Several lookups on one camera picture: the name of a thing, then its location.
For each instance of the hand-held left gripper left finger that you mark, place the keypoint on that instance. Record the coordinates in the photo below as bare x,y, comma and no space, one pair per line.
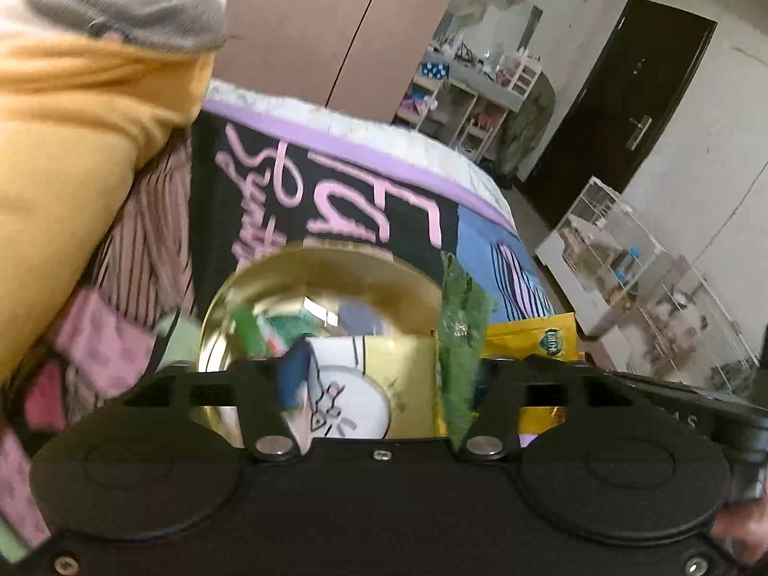
297,378

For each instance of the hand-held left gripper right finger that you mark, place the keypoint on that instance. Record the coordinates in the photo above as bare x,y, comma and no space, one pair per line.
504,396

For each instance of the white cartoon cat pouch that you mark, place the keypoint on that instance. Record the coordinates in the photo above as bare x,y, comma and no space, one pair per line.
345,390

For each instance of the round gold tin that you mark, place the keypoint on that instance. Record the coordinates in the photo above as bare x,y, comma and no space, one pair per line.
324,276

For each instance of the person's right hand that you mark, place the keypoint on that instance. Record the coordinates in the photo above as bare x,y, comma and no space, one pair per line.
744,531

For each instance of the yellow packet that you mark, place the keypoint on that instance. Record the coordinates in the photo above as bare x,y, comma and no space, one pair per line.
534,342

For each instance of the green red snack packet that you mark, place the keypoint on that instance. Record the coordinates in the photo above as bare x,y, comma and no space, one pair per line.
258,330

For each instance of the dark green packet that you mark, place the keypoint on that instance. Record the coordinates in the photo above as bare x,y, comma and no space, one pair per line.
465,324

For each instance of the gold foil packet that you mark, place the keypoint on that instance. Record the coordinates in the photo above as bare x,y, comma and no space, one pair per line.
411,384

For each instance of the clear acrylic cabinet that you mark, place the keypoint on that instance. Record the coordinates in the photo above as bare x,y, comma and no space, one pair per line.
648,288

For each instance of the printed blanket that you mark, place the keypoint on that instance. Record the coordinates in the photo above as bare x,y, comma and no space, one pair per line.
336,204

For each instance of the pink striped cloth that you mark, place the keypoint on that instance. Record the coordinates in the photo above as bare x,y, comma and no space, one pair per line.
150,240

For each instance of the pink checkered cloth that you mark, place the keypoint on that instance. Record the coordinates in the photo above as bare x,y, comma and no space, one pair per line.
96,336

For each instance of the olive green jacket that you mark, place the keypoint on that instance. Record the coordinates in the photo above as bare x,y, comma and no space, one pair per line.
528,126

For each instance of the white shelf unit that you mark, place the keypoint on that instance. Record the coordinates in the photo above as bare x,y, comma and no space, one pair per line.
468,96

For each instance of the black door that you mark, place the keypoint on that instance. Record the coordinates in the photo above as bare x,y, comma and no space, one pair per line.
618,114

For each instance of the yellow folded blanket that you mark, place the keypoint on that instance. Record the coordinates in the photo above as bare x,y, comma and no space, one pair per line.
66,162

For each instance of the brown wardrobe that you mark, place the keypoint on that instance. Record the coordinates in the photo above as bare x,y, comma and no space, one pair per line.
336,24

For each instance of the grey cloth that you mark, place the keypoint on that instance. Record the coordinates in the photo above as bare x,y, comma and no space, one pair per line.
132,6

